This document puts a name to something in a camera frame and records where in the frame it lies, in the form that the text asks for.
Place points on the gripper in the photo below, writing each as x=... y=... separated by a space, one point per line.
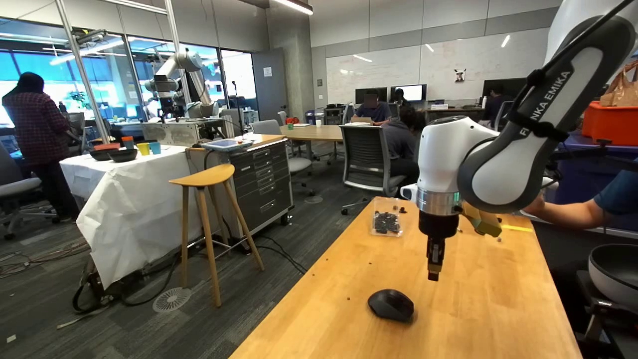
x=438 y=224

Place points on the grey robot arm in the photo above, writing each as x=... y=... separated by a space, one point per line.
x=187 y=62

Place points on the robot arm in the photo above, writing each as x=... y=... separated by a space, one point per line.
x=441 y=159

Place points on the person's forearm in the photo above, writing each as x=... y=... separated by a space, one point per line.
x=573 y=212

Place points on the black computer mouse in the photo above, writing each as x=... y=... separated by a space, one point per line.
x=391 y=305

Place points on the clear box of black bits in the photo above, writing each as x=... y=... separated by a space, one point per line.
x=386 y=223

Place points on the yellow tape strip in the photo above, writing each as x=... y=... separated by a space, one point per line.
x=517 y=228

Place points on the person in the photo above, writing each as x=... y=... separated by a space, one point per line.
x=37 y=129
x=493 y=107
x=374 y=112
x=401 y=142
x=399 y=95

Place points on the mesh back office chair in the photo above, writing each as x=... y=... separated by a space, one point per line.
x=366 y=154

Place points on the monitor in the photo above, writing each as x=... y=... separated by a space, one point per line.
x=361 y=94
x=413 y=92
x=508 y=87

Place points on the white office chair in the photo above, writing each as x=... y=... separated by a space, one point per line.
x=296 y=164

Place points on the round wooden table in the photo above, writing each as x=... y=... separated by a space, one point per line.
x=314 y=132

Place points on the whiteboard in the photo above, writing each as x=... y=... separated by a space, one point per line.
x=438 y=65

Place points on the grey drawer cabinet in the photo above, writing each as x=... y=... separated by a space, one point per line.
x=261 y=179

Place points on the grey frying pan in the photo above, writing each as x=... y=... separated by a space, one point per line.
x=615 y=274

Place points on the orange plastic bin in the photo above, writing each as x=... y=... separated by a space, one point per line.
x=610 y=123

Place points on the grey door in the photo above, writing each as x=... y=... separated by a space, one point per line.
x=269 y=85

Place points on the grey tray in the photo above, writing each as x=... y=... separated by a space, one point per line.
x=227 y=144

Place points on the brown paper bag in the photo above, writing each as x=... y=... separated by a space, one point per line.
x=623 y=87

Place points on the wooden stool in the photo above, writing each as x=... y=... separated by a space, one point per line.
x=202 y=177

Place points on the silver control box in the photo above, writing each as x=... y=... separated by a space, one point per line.
x=177 y=133

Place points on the blue cup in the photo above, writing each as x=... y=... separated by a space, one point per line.
x=155 y=148

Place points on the yellow cup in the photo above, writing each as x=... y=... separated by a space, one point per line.
x=143 y=149

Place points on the table with white cloth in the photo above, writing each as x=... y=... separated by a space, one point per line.
x=129 y=199

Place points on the orange cup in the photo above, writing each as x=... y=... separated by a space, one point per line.
x=127 y=142

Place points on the red and black bowl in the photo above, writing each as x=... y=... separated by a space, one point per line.
x=102 y=151

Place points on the row of windows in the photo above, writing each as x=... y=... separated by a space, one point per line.
x=99 y=75

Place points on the grey office chair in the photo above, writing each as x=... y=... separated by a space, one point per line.
x=17 y=187

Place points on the metal frame pole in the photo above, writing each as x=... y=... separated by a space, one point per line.
x=82 y=75

